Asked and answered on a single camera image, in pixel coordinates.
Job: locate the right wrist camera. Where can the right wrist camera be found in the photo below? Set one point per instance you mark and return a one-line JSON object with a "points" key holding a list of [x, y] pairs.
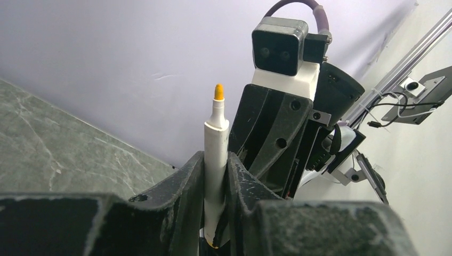
{"points": [[287, 57]]}

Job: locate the aluminium frame rail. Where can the aluminium frame rail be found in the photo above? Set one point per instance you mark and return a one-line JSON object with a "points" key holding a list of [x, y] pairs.
{"points": [[402, 69]]}

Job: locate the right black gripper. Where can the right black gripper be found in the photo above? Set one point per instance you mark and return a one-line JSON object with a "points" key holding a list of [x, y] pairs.
{"points": [[273, 136]]}

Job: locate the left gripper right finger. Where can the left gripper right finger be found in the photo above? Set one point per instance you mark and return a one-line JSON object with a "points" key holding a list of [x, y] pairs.
{"points": [[262, 223]]}

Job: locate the external camera on mount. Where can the external camera on mount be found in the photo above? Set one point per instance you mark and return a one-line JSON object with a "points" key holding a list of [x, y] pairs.
{"points": [[417, 100]]}

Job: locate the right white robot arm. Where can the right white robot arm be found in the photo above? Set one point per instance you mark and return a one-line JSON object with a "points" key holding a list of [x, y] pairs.
{"points": [[335, 149]]}

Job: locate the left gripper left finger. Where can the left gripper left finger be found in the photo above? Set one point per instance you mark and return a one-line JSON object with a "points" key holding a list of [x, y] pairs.
{"points": [[163, 220]]}

